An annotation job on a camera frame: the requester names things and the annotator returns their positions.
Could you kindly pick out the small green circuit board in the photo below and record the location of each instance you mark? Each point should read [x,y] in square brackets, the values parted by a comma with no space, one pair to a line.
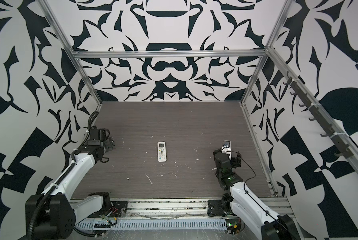
[234,226]

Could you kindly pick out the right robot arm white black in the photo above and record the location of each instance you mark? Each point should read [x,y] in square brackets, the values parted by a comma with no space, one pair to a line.
[239,200]

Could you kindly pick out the aluminium frame back bar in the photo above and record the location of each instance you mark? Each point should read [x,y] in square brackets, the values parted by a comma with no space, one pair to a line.
[168,54]

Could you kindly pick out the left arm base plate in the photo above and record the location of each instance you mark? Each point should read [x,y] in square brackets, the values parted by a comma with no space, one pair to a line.
[117,209]

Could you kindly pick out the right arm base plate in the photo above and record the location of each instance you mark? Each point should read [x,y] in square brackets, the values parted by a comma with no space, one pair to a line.
[219,208]

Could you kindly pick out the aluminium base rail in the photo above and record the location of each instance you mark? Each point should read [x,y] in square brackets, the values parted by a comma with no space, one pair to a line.
[189,208]

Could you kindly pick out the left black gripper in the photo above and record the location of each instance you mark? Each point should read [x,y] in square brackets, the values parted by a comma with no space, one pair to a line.
[110,143]

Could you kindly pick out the white remote control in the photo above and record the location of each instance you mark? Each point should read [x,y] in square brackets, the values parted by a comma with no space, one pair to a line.
[162,153]

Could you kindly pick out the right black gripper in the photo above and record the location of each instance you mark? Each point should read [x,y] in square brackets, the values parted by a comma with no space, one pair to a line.
[237,162]

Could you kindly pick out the white slotted cable duct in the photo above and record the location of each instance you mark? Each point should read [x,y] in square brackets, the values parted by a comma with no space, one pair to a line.
[174,224]

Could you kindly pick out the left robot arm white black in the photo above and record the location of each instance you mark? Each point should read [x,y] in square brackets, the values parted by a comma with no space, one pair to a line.
[50,215]

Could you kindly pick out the black wall hook rack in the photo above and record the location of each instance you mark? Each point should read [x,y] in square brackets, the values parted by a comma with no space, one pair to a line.
[320,115]

